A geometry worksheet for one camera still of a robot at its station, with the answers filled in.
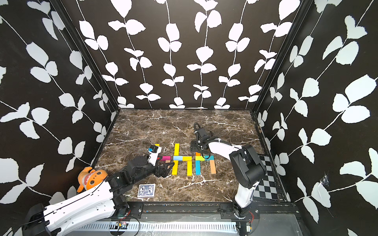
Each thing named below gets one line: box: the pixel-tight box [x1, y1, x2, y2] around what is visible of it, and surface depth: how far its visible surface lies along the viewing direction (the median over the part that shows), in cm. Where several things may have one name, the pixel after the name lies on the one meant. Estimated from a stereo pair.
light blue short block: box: [173, 155, 183, 162], surface depth 95 cm
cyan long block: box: [195, 160, 202, 176], surface depth 90 cm
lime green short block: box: [194, 155, 206, 162], surface depth 95 cm
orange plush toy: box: [76, 166, 109, 193], surface depth 79 cm
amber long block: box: [187, 160, 193, 177], surface depth 90 cm
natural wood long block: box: [209, 159, 217, 175], surface depth 90 cm
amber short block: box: [182, 155, 193, 162], surface depth 95 cm
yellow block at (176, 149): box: [173, 143, 180, 156], surface depth 98 cm
